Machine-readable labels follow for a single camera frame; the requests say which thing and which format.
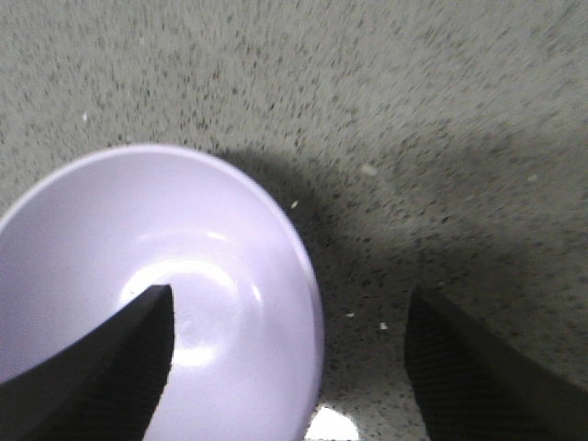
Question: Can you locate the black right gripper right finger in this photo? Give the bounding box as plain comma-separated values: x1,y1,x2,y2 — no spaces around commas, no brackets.
403,289,587,440

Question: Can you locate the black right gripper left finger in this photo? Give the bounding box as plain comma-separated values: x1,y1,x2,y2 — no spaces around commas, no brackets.
1,285,175,440

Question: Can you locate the purple plastic bowl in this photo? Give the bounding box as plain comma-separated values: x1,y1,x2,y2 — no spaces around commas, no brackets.
1,145,323,440

